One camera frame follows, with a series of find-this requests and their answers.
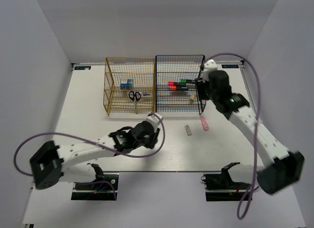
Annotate green highlighter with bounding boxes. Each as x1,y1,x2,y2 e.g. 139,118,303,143
180,79,196,83

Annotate black handled scissors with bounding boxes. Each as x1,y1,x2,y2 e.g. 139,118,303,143
129,91,141,114

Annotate pink eraser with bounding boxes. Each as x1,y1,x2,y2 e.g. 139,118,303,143
200,116,209,131

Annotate pink highlighter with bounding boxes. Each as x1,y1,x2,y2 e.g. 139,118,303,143
168,82,186,87

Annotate white correction tape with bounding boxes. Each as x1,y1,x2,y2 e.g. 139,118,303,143
184,125,192,136

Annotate blue tape dispenser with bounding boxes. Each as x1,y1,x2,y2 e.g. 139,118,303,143
120,78,133,90

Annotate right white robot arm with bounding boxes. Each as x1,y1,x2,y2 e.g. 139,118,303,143
196,70,305,195

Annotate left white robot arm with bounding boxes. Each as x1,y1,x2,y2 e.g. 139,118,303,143
29,116,164,190

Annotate right table label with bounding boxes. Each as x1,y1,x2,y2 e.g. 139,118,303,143
221,64,239,69

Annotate table label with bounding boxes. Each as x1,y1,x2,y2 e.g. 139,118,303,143
74,66,91,70
221,64,239,69

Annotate left table label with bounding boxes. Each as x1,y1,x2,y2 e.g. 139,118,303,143
74,66,91,70

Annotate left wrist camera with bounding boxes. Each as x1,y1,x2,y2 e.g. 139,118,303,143
145,113,163,132

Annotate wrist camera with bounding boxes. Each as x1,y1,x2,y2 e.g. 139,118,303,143
145,113,163,132
203,59,218,79

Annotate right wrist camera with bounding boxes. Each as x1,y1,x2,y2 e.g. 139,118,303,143
203,59,218,79

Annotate black wire shelf rack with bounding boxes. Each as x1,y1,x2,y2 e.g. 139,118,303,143
155,54,206,115

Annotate gold wire shelf rack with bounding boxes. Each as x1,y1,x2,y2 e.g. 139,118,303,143
103,57,155,116

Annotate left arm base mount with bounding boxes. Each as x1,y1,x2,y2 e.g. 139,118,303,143
71,173,119,201

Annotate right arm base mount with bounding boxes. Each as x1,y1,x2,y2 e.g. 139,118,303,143
201,174,249,202

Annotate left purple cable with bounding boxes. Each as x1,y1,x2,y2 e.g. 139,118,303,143
13,112,165,201

